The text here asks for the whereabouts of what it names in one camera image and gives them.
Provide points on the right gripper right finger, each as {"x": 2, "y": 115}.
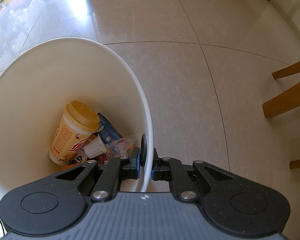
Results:
{"x": 171, "y": 170}

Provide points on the wooden chair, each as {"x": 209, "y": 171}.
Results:
{"x": 287, "y": 100}

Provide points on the yellow milk tea cup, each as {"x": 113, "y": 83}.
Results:
{"x": 77, "y": 124}

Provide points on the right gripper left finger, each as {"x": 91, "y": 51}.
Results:
{"x": 111, "y": 176}

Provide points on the white plastic trash bin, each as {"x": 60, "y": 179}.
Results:
{"x": 35, "y": 88}

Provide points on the clear plastic wrapper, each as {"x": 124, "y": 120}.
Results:
{"x": 122, "y": 147}

